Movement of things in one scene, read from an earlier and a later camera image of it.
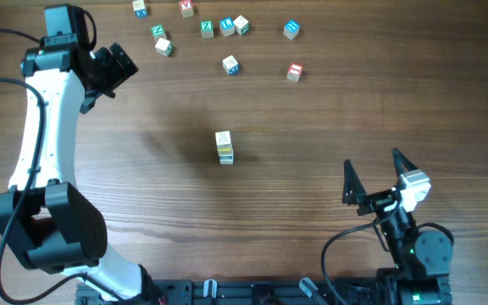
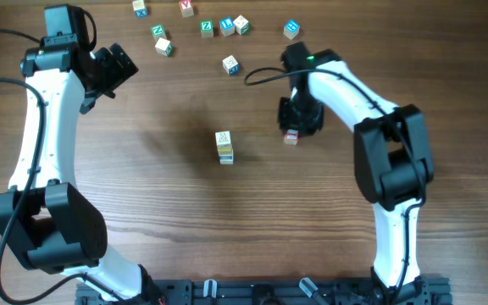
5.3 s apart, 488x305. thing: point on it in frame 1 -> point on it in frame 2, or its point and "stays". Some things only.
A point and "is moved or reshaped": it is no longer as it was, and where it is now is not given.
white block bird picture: (226, 157) stays
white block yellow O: (224, 150) stays
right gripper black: (354, 193) -> (286, 122)
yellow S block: (224, 140) stays
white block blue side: (226, 162) stays
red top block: (295, 71) is moved or reshaped
